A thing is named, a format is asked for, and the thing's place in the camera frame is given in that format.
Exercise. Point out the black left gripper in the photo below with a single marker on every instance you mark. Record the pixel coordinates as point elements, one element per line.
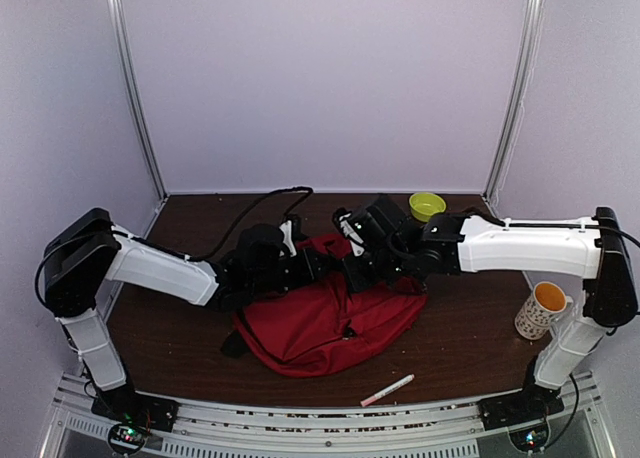
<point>311,273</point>

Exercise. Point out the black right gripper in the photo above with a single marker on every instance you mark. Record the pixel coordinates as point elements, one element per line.
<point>355,282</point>

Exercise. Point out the red student backpack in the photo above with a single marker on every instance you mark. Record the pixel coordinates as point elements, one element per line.
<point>320,329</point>

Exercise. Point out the pink capped white marker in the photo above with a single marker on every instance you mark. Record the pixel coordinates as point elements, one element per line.
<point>387,390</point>

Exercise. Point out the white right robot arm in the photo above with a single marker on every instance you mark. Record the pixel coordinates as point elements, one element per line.
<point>386,247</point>

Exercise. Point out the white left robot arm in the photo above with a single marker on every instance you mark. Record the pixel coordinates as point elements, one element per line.
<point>93,250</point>

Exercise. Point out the yellow green plastic bowl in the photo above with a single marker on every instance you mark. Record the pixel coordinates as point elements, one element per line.
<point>423,206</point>

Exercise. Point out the patterned mug orange inside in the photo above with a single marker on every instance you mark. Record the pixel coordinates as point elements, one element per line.
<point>545,304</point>

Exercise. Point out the aluminium front rail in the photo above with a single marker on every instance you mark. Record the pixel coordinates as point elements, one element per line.
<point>450,428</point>

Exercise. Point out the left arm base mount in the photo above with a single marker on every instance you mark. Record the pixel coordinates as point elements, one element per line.
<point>125,404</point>

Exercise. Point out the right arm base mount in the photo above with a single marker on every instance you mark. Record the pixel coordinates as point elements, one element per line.
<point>528,404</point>

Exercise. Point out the right aluminium corner post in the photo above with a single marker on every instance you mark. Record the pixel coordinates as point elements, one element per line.
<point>515,106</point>

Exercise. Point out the aluminium corner post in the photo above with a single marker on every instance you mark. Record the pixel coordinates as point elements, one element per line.
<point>515,106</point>
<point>133,96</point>

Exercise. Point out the left aluminium corner post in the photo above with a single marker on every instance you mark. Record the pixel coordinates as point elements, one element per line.
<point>133,96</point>

